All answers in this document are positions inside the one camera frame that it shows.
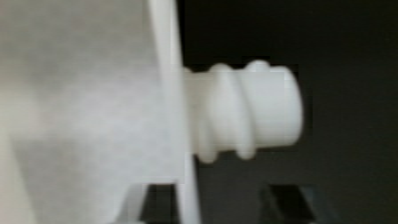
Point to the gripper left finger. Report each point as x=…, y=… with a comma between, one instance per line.
x=129, y=216

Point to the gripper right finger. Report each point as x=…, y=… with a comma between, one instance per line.
x=292, y=205

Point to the white cabinet body box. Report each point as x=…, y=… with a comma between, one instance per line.
x=114, y=117

